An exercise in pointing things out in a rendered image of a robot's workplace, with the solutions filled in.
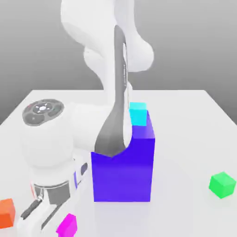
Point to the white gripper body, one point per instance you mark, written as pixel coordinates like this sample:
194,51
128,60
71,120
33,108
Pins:
35,225

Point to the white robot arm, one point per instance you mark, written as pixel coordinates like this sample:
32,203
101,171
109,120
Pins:
103,55

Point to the small orange cube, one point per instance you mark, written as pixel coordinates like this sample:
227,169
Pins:
6,213

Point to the small magenta cube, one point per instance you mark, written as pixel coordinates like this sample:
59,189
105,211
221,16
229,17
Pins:
67,226

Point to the small cyan cube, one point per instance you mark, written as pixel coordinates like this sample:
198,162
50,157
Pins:
138,116

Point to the small green cube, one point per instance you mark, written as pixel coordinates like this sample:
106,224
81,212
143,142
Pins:
222,185

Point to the large blue box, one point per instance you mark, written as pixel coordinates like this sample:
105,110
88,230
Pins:
122,177

